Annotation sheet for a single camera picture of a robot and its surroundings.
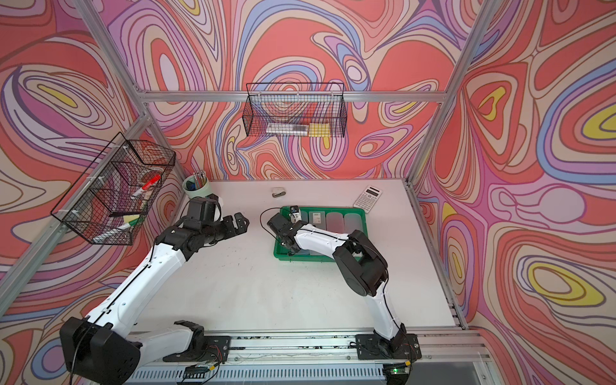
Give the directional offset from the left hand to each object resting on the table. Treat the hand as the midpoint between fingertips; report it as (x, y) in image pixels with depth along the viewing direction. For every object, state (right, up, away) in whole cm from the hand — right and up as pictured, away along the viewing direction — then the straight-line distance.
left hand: (241, 224), depth 80 cm
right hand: (+21, -7, +16) cm, 27 cm away
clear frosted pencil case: (+27, +1, +19) cm, 33 cm away
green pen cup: (-25, +15, +21) cm, 36 cm away
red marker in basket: (-28, +14, -4) cm, 32 cm away
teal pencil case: (+23, -11, +10) cm, 27 cm away
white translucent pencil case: (+42, -1, +21) cm, 47 cm away
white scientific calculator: (+51, +10, +31) cm, 61 cm away
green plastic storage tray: (+12, -11, +10) cm, 19 cm away
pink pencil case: (+34, -1, +19) cm, 39 cm away
